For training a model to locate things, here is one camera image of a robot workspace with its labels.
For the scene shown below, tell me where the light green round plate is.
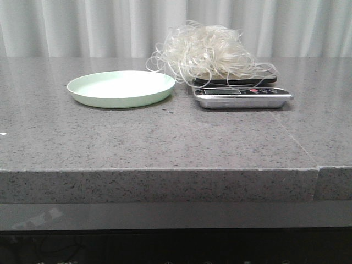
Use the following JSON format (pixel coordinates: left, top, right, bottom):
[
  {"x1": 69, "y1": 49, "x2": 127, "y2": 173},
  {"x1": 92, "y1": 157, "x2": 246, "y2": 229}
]
[{"x1": 67, "y1": 70, "x2": 175, "y2": 108}]

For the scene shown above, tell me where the digital kitchen scale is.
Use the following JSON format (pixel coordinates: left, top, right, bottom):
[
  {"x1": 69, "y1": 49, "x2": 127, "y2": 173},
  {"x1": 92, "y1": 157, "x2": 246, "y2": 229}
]
[{"x1": 192, "y1": 67, "x2": 293, "y2": 109}]

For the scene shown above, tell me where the white pleated curtain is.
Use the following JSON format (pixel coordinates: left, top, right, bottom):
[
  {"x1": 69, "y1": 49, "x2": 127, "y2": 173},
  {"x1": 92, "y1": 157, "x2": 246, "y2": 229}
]
[{"x1": 1, "y1": 1, "x2": 351, "y2": 58}]

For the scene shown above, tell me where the white vermicelli noodle bundle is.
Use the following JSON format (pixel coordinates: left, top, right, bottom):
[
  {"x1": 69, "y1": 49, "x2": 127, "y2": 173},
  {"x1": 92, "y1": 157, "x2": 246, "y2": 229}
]
[{"x1": 146, "y1": 20, "x2": 278, "y2": 85}]

